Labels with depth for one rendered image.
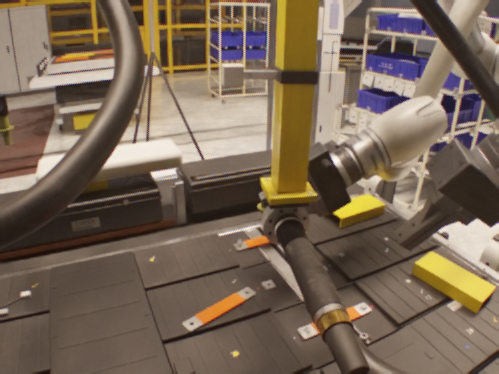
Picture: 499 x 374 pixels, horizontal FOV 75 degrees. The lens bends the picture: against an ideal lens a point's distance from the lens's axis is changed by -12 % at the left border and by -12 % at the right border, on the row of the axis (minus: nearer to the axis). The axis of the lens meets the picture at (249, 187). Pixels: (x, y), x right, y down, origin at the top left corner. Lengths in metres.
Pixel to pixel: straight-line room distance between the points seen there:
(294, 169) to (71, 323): 0.47
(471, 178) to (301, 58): 0.28
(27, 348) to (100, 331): 0.13
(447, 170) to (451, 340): 0.36
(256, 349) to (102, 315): 0.28
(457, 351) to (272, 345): 0.32
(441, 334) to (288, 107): 0.48
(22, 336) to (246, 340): 0.39
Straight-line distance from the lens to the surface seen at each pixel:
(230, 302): 0.69
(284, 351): 0.62
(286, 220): 0.62
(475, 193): 0.48
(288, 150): 0.58
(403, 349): 0.66
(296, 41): 0.54
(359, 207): 0.98
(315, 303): 0.48
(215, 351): 0.62
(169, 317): 0.68
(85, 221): 0.90
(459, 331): 0.74
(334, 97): 4.58
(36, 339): 0.71
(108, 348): 0.64
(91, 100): 5.24
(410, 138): 0.71
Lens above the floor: 1.49
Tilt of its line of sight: 26 degrees down
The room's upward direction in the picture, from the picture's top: 1 degrees clockwise
